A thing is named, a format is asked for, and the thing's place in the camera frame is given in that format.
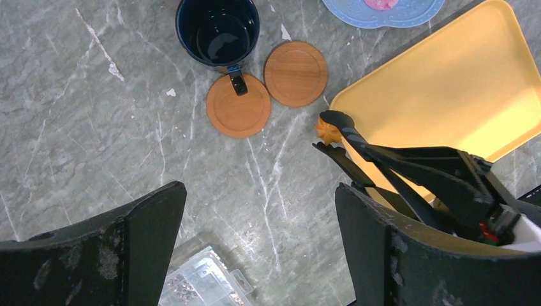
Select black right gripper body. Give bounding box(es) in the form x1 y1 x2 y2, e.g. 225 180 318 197
373 145 540 245

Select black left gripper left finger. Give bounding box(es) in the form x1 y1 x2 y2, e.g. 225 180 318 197
1 181 187 305

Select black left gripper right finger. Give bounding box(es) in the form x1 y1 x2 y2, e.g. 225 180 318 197
335 184 540 305

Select yellow serving tray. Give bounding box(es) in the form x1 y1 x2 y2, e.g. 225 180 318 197
330 1 540 196

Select orange swirl cookie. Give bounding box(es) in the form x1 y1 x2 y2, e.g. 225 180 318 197
315 118 342 145

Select wooden coaster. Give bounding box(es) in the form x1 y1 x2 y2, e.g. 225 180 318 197
206 74 272 138
263 40 328 108

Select blue three-tier cake stand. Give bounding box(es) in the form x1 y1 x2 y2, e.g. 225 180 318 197
323 0 444 29

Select purple cupcake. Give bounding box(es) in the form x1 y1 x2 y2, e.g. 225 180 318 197
364 0 399 11

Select dark blue mug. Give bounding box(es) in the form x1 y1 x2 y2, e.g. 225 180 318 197
175 0 260 96

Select black food tongs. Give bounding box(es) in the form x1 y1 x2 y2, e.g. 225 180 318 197
320 110 453 234

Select clear plastic screw box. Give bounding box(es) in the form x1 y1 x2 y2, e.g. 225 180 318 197
158 246 254 306

